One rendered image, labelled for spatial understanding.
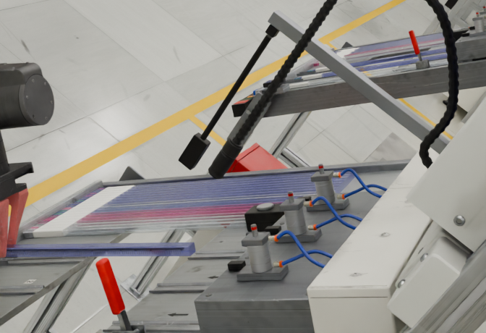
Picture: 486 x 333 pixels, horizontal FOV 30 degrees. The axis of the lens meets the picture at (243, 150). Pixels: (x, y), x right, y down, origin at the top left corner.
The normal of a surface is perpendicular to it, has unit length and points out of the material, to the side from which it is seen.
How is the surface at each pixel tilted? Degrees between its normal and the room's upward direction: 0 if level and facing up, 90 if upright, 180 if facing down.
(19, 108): 95
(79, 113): 0
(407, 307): 90
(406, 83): 90
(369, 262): 45
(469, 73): 90
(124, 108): 0
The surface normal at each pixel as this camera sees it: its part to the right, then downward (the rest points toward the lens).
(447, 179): -0.39, 0.27
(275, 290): -0.18, -0.96
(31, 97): 0.92, -0.08
